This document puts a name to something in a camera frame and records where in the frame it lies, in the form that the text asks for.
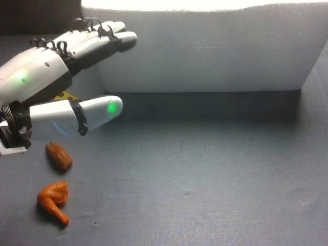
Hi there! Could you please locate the yellow toy cheese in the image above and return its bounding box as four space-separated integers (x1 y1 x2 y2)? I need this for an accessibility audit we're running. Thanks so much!
54 91 78 102

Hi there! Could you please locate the grey table cloth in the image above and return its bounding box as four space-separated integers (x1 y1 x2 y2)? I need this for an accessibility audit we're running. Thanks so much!
0 33 328 246

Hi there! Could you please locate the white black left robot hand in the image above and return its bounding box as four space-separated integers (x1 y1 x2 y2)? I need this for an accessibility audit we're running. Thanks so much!
0 17 138 141

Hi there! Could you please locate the white styrofoam block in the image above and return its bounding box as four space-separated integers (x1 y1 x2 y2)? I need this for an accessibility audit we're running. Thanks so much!
80 2 328 50

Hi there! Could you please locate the orange toy chicken wing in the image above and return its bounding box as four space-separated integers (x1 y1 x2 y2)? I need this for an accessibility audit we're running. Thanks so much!
36 180 70 228

